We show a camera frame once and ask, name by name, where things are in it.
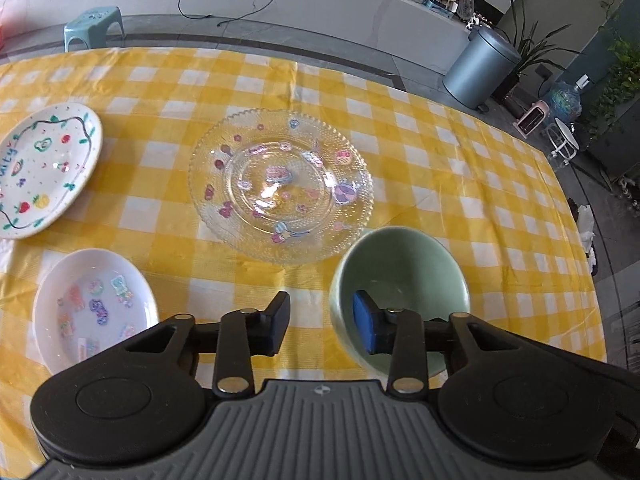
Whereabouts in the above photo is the light blue plastic stool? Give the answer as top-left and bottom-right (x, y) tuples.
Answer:
(63, 6), (126, 52)

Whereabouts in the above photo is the clear glass plate with stickers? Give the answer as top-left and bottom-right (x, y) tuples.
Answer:
(188, 109), (375, 264)

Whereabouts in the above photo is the grey round trash bin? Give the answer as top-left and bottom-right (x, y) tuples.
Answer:
(443, 25), (522, 111)

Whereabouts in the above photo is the white painted ceramic plate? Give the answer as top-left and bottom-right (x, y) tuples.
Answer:
(0, 102), (103, 240)

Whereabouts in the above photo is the pale green ceramic bowl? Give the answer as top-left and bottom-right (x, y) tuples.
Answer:
(329, 226), (471, 377)

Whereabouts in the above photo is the white bowl with stickers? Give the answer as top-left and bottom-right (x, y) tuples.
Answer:
(32, 249), (160, 375)

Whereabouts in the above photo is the potted long-leaf plant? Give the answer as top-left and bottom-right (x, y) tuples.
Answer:
(492, 0), (583, 106)

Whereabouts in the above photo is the blue water jug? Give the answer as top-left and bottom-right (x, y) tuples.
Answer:
(545, 74), (593, 123)

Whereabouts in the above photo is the green leafy vine plant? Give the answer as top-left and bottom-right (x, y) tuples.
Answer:
(590, 40), (640, 136)

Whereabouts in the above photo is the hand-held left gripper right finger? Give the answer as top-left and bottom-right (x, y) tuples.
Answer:
(352, 290), (526, 395)

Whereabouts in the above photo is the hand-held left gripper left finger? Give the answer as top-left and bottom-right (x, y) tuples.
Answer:
(121, 291), (292, 395)

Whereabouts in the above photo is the white round stool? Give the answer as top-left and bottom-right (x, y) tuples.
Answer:
(545, 117), (581, 166)

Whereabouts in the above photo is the pink small heater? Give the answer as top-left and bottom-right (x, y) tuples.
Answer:
(515, 101), (551, 140)

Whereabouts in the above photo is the yellow checked tablecloth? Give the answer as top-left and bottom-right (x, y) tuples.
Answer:
(0, 47), (608, 480)

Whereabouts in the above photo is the white cloth on floor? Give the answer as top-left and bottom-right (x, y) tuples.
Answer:
(574, 204), (599, 267)

